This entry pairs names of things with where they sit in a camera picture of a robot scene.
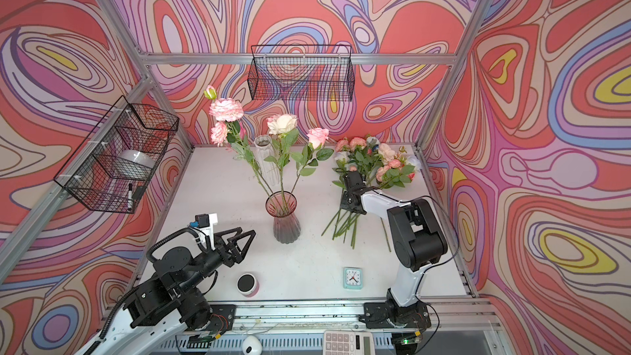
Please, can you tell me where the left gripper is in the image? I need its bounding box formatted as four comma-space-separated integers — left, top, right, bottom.
175, 227, 254, 297

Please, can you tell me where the light pink rose stem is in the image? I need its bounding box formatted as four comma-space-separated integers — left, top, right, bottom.
290, 128, 335, 193

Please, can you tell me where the pink grey glass vase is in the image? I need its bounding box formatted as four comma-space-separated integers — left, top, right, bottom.
266, 191, 301, 244

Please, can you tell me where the cream white rose stem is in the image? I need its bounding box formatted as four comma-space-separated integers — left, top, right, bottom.
266, 113, 298, 215

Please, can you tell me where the pink carnation spray stem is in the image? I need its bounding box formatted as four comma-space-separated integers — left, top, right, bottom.
203, 85, 272, 197

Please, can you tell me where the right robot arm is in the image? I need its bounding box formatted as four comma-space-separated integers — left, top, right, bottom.
340, 172, 449, 331

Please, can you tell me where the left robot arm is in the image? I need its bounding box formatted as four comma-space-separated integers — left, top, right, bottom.
77, 226, 256, 354

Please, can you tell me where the white ribbed ceramic vase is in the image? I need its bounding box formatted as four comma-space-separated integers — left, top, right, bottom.
254, 135, 280, 188

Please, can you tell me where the mint green small clock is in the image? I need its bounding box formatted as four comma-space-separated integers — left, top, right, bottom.
343, 267, 364, 290

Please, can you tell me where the white round device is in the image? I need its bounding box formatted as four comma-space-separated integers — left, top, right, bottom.
242, 335, 263, 355

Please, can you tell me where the white pink calculator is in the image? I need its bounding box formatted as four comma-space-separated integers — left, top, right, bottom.
322, 330, 376, 355

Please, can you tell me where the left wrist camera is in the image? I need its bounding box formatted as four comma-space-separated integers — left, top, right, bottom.
192, 214, 218, 250

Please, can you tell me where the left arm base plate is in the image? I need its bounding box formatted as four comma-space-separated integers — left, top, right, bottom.
187, 303, 237, 334

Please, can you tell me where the black wire basket back wall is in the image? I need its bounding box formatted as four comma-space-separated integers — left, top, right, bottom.
247, 44, 355, 102

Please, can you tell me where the black wire basket wall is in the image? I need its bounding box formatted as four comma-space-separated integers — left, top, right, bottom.
247, 44, 355, 102
54, 97, 179, 214

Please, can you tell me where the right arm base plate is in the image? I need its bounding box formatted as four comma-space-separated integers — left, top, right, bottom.
358, 300, 432, 332

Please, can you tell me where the black wire basket left wall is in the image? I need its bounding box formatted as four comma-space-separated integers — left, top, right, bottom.
54, 97, 179, 214

